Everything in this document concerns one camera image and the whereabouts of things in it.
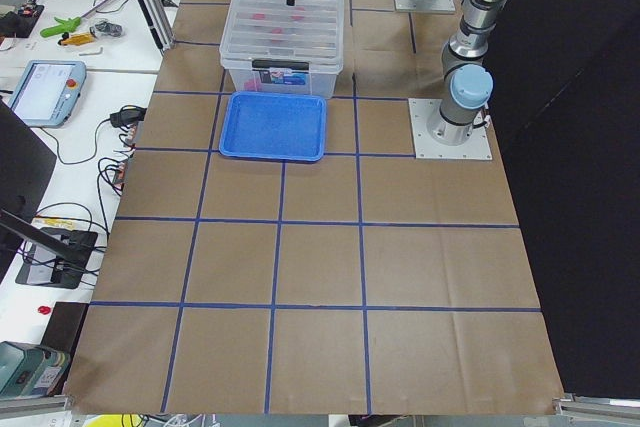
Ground clear ribbed box lid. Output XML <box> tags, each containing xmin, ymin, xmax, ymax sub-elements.
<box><xmin>219</xmin><ymin>0</ymin><xmax>347</xmax><ymax>72</ymax></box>

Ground clear plastic storage box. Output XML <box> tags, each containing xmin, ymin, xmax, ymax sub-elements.
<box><xmin>219</xmin><ymin>0</ymin><xmax>347</xmax><ymax>100</ymax></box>

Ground red block in box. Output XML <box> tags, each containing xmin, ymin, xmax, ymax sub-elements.
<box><xmin>243</xmin><ymin>79</ymin><xmax>261</xmax><ymax>92</ymax></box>

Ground blue plastic tray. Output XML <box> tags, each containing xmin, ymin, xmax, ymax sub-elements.
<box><xmin>219</xmin><ymin>91</ymin><xmax>327</xmax><ymax>162</ymax></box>

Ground black power adapter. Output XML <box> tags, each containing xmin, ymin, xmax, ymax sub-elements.
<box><xmin>109</xmin><ymin>106</ymin><xmax>147</xmax><ymax>128</ymax></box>

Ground yellow small tool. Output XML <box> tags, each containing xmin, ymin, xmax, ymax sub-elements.
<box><xmin>58</xmin><ymin>32</ymin><xmax>97</xmax><ymax>46</ymax></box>

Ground green plastic tool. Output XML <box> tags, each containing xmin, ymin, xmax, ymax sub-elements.
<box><xmin>40</xmin><ymin>17</ymin><xmax>82</xmax><ymax>38</ymax></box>

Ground teach pendant tablet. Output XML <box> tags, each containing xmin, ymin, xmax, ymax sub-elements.
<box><xmin>8</xmin><ymin>60</ymin><xmax>87</xmax><ymax>128</ymax></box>

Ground brown paper table cover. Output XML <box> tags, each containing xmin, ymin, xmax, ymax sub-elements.
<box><xmin>65</xmin><ymin>0</ymin><xmax>563</xmax><ymax>415</ymax></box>

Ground black monitor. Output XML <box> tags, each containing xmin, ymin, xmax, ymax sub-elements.
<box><xmin>1</xmin><ymin>102</ymin><xmax>56</xmax><ymax>280</ymax></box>

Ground black monitor stand base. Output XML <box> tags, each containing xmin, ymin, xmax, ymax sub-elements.
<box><xmin>16</xmin><ymin>227</ymin><xmax>98</xmax><ymax>289</ymax></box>

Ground black box latch handle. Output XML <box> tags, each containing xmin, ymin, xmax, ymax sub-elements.
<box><xmin>252</xmin><ymin>59</ymin><xmax>309</xmax><ymax>72</ymax></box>

